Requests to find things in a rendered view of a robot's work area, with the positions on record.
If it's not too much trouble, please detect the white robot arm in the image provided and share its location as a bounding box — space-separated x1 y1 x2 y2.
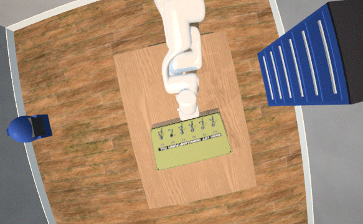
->
154 0 205 116

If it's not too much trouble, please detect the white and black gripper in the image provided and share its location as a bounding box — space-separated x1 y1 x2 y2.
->
179 105 199 120

